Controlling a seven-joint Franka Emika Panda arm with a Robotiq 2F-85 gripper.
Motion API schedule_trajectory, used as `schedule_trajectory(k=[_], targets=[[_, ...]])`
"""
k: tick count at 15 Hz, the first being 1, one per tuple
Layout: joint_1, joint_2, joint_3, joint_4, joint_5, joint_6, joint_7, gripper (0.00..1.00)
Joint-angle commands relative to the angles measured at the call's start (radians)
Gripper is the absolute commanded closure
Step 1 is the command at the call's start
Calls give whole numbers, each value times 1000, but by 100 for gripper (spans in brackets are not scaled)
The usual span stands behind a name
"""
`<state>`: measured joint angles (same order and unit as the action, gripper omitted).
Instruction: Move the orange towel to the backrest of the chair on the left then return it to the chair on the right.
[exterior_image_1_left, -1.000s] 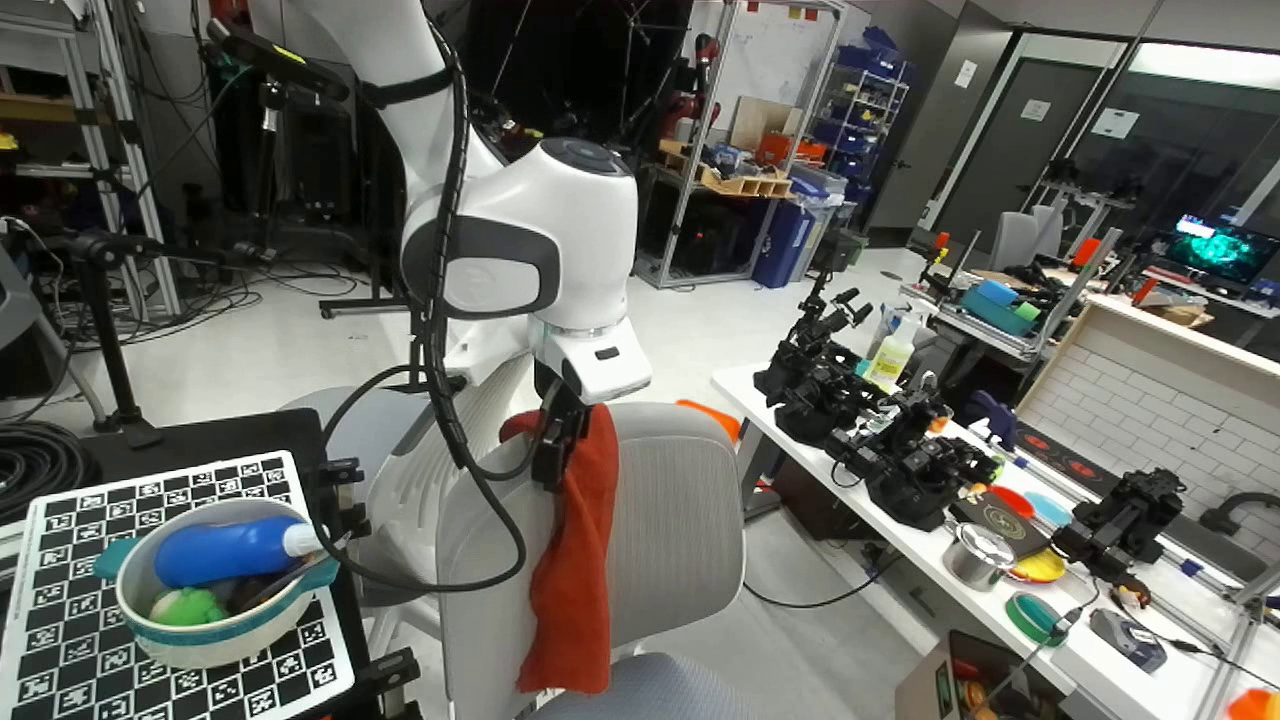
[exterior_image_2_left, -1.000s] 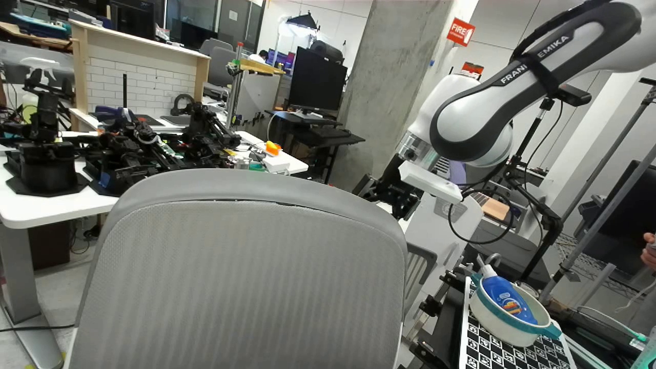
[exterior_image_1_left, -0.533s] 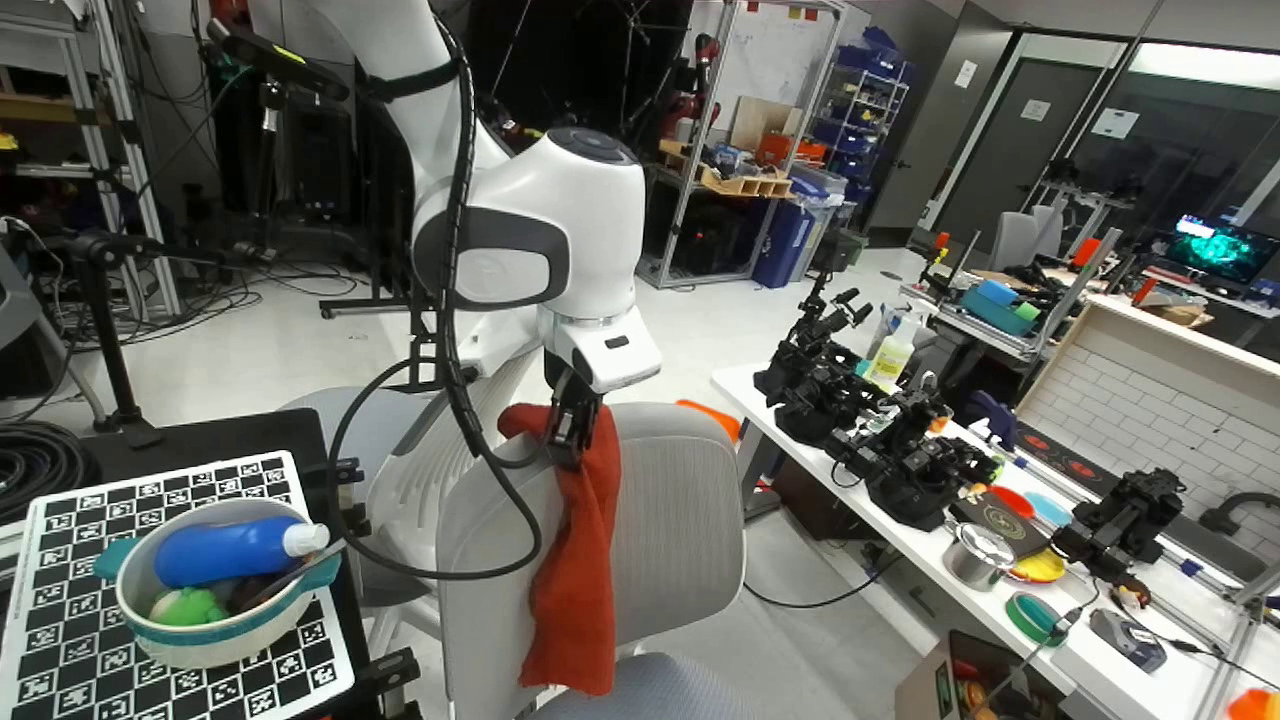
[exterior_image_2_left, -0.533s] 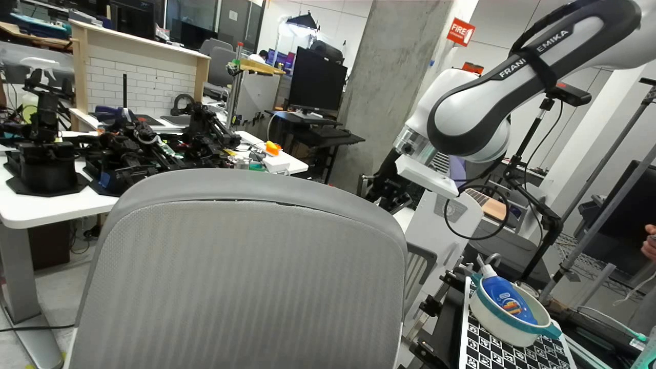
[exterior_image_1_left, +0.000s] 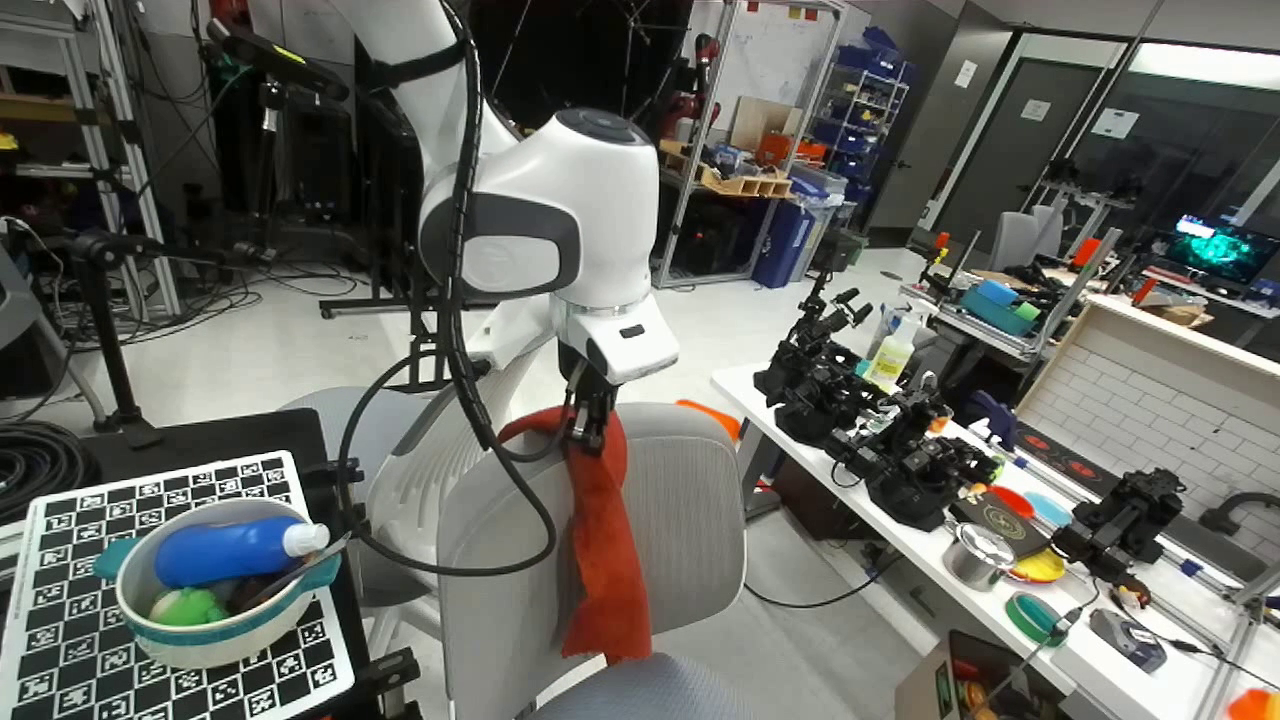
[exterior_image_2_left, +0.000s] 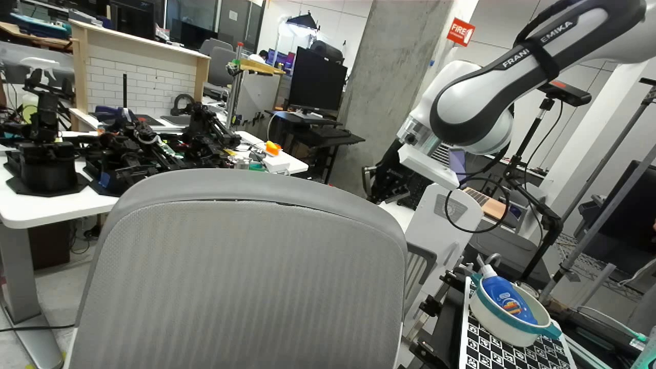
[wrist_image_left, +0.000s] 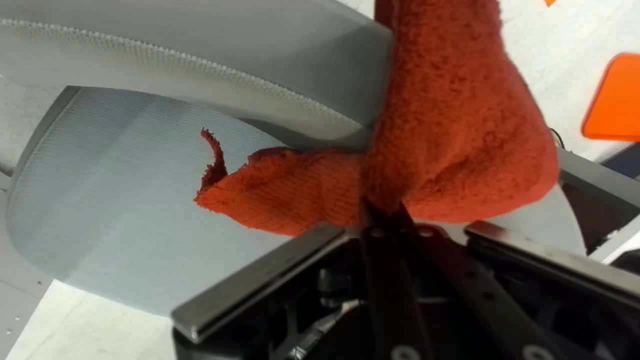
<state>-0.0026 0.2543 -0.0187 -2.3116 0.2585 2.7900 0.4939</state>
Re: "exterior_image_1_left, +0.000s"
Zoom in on monitor with green glow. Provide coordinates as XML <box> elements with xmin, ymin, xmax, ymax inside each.
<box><xmin>1169</xmin><ymin>209</ymin><xmax>1270</xmax><ymax>292</ymax></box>

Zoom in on black tripod stand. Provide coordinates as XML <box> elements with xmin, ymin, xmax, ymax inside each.
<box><xmin>38</xmin><ymin>226</ymin><xmax>174</xmax><ymax>442</ymax></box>

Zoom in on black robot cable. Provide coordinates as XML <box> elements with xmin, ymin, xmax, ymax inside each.
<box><xmin>332</xmin><ymin>0</ymin><xmax>570</xmax><ymax>585</ymax></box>

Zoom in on red small bowl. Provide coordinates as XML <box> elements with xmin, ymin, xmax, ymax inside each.
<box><xmin>980</xmin><ymin>485</ymin><xmax>1040</xmax><ymax>523</ymax></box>

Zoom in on blue bin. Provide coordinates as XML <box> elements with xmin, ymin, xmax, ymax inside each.
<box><xmin>747</xmin><ymin>196</ymin><xmax>829</xmax><ymax>292</ymax></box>

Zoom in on light blue plate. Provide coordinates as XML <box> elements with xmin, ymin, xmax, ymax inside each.
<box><xmin>1023</xmin><ymin>489</ymin><xmax>1079</xmax><ymax>535</ymax></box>

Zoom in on orange towel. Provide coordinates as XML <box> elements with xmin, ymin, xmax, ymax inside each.
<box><xmin>496</xmin><ymin>403</ymin><xmax>661</xmax><ymax>666</ymax></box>

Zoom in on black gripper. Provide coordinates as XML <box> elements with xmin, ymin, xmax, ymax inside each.
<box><xmin>562</xmin><ymin>335</ymin><xmax>630</xmax><ymax>455</ymax></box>

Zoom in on blue bottle white cap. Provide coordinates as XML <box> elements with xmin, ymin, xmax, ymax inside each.
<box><xmin>150</xmin><ymin>511</ymin><xmax>338</xmax><ymax>591</ymax></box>

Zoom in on green ball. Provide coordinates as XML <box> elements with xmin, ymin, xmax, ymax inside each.
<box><xmin>150</xmin><ymin>585</ymin><xmax>234</xmax><ymax>629</ymax></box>

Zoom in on teal container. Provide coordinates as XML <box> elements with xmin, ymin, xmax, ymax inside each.
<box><xmin>961</xmin><ymin>276</ymin><xmax>1047</xmax><ymax>335</ymax></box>

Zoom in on white teal bowl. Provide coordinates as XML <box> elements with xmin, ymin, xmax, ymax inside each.
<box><xmin>94</xmin><ymin>495</ymin><xmax>350</xmax><ymax>673</ymax></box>

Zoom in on grey oval gadget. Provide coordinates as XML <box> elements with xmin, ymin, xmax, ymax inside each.
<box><xmin>1086</xmin><ymin>602</ymin><xmax>1172</xmax><ymax>675</ymax></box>

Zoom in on tall black robot device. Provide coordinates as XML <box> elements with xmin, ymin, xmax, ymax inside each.
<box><xmin>752</xmin><ymin>272</ymin><xmax>885</xmax><ymax>450</ymax></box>

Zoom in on orange small object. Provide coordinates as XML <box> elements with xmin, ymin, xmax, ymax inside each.
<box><xmin>1226</xmin><ymin>683</ymin><xmax>1280</xmax><ymax>720</ymax></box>

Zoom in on yellow small dish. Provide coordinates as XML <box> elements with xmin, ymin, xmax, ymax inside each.
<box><xmin>1012</xmin><ymin>544</ymin><xmax>1072</xmax><ymax>588</ymax></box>

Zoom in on rack with blue bins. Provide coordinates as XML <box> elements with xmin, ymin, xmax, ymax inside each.
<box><xmin>813</xmin><ymin>18</ymin><xmax>917</xmax><ymax>225</ymax></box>

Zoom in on yellow green spray bottle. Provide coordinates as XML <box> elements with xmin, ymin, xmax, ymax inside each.
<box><xmin>865</xmin><ymin>299</ymin><xmax>926</xmax><ymax>396</ymax></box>

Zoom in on black gadget pile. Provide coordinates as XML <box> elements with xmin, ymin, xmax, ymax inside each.
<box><xmin>852</xmin><ymin>390</ymin><xmax>1001</xmax><ymax>533</ymax></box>

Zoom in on box with toy fruits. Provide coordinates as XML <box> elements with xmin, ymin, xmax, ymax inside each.
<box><xmin>892</xmin><ymin>629</ymin><xmax>1072</xmax><ymax>720</ymax></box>

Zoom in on white brick panel wooden frame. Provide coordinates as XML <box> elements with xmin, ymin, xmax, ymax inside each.
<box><xmin>1012</xmin><ymin>292</ymin><xmax>1280</xmax><ymax>535</ymax></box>

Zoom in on metal storage shelf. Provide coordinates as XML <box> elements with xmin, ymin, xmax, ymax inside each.
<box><xmin>0</xmin><ymin>0</ymin><xmax>188</xmax><ymax>328</ymax></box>

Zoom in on black white checkerboard board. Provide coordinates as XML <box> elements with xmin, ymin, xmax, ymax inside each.
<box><xmin>0</xmin><ymin>446</ymin><xmax>362</xmax><ymax>720</ymax></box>

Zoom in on long white table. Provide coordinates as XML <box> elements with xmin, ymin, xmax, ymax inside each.
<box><xmin>710</xmin><ymin>356</ymin><xmax>1280</xmax><ymax>720</ymax></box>

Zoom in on black metal floor frame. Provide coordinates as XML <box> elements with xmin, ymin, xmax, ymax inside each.
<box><xmin>316</xmin><ymin>285</ymin><xmax>451</xmax><ymax>390</ymax></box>

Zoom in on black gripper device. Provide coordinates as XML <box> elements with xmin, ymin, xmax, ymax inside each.
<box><xmin>1053</xmin><ymin>463</ymin><xmax>1194</xmax><ymax>570</ymax></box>

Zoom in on cluttered wooden table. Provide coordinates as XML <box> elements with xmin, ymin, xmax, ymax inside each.
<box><xmin>656</xmin><ymin>132</ymin><xmax>835</xmax><ymax>209</ymax></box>

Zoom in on metal cup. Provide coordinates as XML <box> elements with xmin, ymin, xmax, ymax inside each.
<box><xmin>940</xmin><ymin>520</ymin><xmax>1022</xmax><ymax>591</ymax></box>

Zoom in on coiled black cables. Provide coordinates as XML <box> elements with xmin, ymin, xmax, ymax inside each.
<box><xmin>0</xmin><ymin>419</ymin><xmax>94</xmax><ymax>527</ymax></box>

